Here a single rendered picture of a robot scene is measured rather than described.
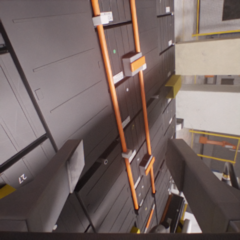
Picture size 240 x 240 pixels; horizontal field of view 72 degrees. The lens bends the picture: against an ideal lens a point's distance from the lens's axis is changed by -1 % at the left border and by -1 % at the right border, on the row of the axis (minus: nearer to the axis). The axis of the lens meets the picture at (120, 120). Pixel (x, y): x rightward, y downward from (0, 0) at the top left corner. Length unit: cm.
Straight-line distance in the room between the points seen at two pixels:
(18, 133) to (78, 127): 12
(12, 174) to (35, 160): 4
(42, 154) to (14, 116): 8
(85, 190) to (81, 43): 32
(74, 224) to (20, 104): 30
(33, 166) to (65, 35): 23
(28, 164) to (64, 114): 10
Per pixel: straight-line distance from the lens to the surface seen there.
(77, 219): 46
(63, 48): 33
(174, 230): 137
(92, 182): 44
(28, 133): 30
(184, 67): 484
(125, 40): 52
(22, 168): 31
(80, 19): 37
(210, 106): 506
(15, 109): 28
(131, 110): 56
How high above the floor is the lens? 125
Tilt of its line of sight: 30 degrees down
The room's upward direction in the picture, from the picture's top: 98 degrees clockwise
